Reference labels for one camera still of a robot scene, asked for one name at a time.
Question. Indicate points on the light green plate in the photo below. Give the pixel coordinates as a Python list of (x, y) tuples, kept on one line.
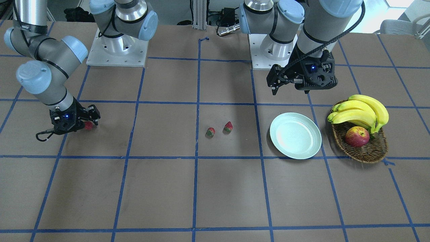
[(295, 135)]

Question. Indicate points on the aluminium frame post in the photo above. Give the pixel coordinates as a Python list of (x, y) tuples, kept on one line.
[(199, 14)]

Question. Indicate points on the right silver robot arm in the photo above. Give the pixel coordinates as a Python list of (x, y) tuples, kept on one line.
[(124, 28)]

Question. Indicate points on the yellow banana bunch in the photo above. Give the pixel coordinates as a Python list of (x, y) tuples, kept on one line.
[(362, 110)]

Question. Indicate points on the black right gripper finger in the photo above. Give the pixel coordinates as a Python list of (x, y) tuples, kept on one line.
[(92, 114)]

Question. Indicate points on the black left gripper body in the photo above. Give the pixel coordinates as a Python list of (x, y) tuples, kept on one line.
[(297, 68)]

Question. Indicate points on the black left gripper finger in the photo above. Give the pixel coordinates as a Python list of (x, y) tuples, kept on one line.
[(276, 79)]

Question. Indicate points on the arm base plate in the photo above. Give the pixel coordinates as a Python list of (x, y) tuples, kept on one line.
[(265, 52), (124, 51)]

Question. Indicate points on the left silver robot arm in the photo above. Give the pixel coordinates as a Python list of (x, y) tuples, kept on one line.
[(304, 32)]

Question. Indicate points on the red apple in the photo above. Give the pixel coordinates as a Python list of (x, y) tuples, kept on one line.
[(357, 136)]

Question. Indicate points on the brown wicker basket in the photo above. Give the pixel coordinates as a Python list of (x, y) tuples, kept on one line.
[(372, 152)]

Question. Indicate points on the red strawberry green top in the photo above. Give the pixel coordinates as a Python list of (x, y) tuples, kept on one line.
[(210, 132)]

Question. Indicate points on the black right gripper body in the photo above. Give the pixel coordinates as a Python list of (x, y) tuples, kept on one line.
[(80, 116)]

